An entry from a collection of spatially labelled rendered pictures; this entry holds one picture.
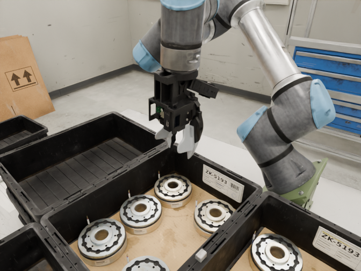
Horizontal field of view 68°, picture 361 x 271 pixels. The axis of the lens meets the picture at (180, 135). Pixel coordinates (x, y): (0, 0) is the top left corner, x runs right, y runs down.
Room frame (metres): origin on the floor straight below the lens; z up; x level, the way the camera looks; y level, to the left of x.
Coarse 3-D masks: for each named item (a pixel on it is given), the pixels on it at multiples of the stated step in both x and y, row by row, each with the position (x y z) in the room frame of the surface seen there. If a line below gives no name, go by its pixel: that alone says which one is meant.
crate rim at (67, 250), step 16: (176, 144) 0.65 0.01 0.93; (144, 160) 0.57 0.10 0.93; (208, 160) 0.57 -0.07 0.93; (112, 176) 0.50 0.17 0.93; (240, 176) 0.50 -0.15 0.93; (256, 192) 0.45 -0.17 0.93; (64, 208) 0.40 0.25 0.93; (240, 208) 0.40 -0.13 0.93; (48, 224) 0.36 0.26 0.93; (224, 224) 0.36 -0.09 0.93; (64, 240) 0.32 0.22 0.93; (208, 240) 0.32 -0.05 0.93; (192, 256) 0.29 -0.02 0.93
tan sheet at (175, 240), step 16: (192, 192) 0.55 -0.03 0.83; (176, 208) 0.50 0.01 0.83; (192, 208) 0.50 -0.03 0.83; (160, 224) 0.44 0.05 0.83; (176, 224) 0.44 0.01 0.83; (192, 224) 0.44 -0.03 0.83; (128, 240) 0.40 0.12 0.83; (144, 240) 0.40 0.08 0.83; (160, 240) 0.40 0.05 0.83; (176, 240) 0.40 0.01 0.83; (192, 240) 0.40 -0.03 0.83; (80, 256) 0.36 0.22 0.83; (128, 256) 0.36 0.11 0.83; (160, 256) 0.36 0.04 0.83; (176, 256) 0.36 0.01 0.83
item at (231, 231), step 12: (264, 192) 0.45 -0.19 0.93; (252, 204) 0.41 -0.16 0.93; (288, 204) 0.41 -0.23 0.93; (240, 216) 0.38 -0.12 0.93; (312, 216) 0.38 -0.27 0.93; (336, 228) 0.35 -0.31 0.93; (228, 240) 0.32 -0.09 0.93; (360, 240) 0.32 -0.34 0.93; (216, 252) 0.30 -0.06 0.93; (204, 264) 0.28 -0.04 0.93
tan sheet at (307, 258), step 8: (264, 232) 0.42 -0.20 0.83; (272, 232) 0.42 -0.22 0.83; (248, 248) 0.38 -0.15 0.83; (248, 256) 0.36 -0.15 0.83; (304, 256) 0.36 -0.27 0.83; (312, 256) 0.36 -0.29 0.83; (240, 264) 0.34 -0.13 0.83; (248, 264) 0.34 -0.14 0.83; (304, 264) 0.34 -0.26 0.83; (312, 264) 0.34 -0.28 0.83; (320, 264) 0.34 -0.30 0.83
